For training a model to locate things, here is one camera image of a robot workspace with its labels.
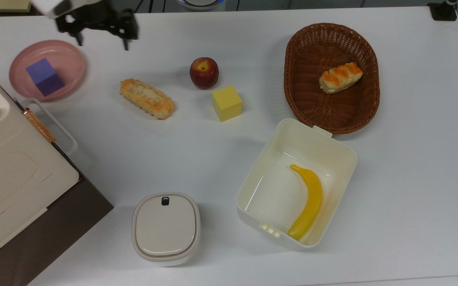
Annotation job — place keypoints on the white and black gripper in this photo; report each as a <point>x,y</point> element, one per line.
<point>98,18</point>

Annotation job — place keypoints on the purple cube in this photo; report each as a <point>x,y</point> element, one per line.
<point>45,77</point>

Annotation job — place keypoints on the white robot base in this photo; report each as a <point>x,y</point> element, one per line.
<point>201,3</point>

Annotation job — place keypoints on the pink plate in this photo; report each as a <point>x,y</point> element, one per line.
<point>72,65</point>

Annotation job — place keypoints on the yellow cube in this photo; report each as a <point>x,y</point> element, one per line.
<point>227,103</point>

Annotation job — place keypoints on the black tripod legs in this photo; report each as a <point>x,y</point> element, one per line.
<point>161,4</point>

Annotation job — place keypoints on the long toasted bread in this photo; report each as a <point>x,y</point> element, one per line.
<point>146,98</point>

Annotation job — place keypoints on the red apple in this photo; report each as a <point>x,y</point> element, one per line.
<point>204,73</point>

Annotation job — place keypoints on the beige side table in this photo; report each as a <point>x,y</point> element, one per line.
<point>0,4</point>

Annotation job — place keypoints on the white toy oven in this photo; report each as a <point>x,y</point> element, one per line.
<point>10,171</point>

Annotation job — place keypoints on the dark brown board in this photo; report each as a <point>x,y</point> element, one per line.
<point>54,230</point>

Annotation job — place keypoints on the white lidded container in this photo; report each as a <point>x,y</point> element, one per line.
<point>165,228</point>

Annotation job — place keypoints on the brown wicker basket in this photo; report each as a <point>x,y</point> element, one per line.
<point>304,59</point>

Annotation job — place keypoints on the white open plastic box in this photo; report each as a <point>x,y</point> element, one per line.
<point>280,190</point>

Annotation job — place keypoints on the small glazed bread roll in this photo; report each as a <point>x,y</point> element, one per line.
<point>340,78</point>

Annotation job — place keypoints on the yellow banana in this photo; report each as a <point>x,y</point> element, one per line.
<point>310,202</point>

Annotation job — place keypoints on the black clamp mount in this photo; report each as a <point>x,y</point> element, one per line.
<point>443,11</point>

